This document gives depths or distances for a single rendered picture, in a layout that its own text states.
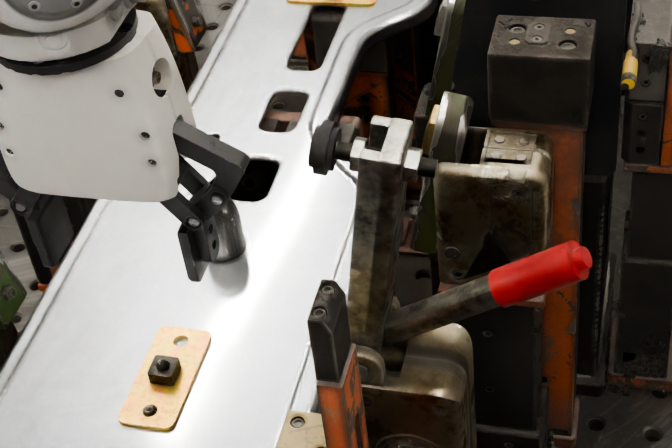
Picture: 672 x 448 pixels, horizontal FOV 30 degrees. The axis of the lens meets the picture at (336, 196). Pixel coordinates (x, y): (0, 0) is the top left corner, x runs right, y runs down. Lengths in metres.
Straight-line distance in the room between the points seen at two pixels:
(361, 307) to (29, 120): 0.21
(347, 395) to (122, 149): 0.17
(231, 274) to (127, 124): 0.26
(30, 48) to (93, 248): 0.34
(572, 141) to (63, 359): 0.38
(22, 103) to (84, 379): 0.24
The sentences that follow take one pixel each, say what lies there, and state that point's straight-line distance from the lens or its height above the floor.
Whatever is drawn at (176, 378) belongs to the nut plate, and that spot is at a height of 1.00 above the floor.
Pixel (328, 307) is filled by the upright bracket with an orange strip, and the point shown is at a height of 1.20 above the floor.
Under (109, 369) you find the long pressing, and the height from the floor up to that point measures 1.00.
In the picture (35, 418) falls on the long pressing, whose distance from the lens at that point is 0.84.
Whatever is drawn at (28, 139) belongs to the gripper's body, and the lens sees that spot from 0.68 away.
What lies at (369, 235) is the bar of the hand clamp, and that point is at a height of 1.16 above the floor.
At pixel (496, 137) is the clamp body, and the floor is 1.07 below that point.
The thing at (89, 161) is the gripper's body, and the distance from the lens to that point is 0.68.
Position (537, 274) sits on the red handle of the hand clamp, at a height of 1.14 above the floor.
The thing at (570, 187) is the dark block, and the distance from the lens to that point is 0.93.
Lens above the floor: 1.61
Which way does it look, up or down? 41 degrees down
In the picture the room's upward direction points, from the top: 8 degrees counter-clockwise
